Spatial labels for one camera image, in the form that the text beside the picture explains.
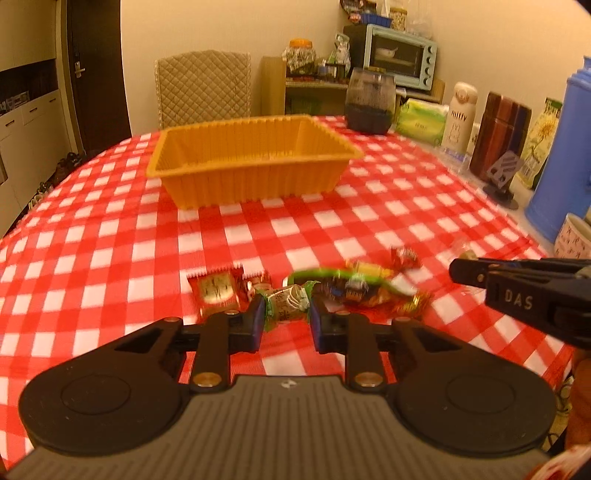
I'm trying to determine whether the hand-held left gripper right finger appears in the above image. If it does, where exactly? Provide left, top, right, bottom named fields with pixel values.
left=307, top=298, right=462, bottom=398

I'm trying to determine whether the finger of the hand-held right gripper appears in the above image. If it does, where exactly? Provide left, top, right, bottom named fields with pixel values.
left=449, top=257, right=591, bottom=291

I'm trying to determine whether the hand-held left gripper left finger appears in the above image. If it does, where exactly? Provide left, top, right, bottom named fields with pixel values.
left=113, top=295, right=269, bottom=393

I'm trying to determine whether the clear candy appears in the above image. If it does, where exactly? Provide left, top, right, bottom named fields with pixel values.
left=450, top=240, right=479, bottom=262

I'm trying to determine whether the green white candy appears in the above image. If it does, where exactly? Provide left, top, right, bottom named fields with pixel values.
left=256, top=281, right=319, bottom=325

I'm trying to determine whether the small red snack packet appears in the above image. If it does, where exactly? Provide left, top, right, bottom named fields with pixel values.
left=242, top=271, right=273, bottom=296

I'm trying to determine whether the dark snack packet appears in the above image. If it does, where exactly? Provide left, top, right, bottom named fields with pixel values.
left=318, top=277, right=371, bottom=304

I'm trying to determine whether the orange red square snack packet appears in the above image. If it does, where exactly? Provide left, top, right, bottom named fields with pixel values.
left=187, top=265, right=249, bottom=319

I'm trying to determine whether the red twisted candy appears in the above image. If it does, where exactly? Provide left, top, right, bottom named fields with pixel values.
left=390, top=246, right=423, bottom=271

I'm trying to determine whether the gold foil snack packet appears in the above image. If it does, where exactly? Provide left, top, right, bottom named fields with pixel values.
left=367, top=290, right=433, bottom=320

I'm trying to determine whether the yellow snack packet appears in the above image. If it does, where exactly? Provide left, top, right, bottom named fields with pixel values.
left=346, top=259, right=394, bottom=278

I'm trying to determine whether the orange plastic tray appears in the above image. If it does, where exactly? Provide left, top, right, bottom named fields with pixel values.
left=147, top=114, right=365, bottom=209

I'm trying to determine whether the person's right forearm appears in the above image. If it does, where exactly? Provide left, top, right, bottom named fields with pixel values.
left=564, top=347, right=591, bottom=450

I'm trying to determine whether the patterned cup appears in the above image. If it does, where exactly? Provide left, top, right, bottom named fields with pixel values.
left=553, top=213, right=591, bottom=259

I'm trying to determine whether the metal phone stand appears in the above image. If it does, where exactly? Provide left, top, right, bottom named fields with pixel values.
left=482, top=151, right=526, bottom=209

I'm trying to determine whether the small clear plastic box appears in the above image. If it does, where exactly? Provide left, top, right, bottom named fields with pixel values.
left=441, top=147, right=472, bottom=174

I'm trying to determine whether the brown wooden block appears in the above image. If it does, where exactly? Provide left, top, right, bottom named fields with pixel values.
left=468, top=91, right=533, bottom=182

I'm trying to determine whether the red white checked tablecloth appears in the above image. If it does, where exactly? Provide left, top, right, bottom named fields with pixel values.
left=0, top=114, right=575, bottom=468

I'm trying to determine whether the blue thermos jug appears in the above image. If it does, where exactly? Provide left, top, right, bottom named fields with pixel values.
left=525, top=55, right=591, bottom=245

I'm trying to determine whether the white thermos bottle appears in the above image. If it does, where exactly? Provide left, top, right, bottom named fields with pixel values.
left=443, top=82, right=479, bottom=156

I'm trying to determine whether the green tissue pack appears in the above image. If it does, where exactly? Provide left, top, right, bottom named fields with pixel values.
left=394, top=98, right=450, bottom=147

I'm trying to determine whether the sunflower print packet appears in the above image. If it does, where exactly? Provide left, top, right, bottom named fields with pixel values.
left=517, top=97, right=563, bottom=190

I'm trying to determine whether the dark glass jar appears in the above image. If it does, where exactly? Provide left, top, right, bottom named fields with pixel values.
left=345, top=68, right=397, bottom=136

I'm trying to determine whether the light blue toaster oven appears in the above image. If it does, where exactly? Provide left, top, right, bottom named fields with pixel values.
left=362, top=24, right=438, bottom=90

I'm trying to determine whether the wooden shelf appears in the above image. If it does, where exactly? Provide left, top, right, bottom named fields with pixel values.
left=261, top=55, right=446, bottom=117

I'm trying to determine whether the quilted beige chair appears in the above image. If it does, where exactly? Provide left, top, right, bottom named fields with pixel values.
left=154, top=50, right=252, bottom=131

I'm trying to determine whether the row of shoes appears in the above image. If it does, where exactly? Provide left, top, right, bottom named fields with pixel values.
left=27, top=151, right=85, bottom=209

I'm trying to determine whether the clear plastic bag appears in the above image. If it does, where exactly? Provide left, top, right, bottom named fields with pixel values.
left=408, top=0, right=434, bottom=38

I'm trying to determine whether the orange lid snack jar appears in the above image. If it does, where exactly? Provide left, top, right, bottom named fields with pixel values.
left=284, top=39, right=320, bottom=78

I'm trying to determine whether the dark brown door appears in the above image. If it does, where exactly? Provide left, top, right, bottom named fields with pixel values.
left=67, top=0, right=133, bottom=155

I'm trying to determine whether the white cabinet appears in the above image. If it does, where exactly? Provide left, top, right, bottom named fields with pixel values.
left=0, top=0, right=88, bottom=241

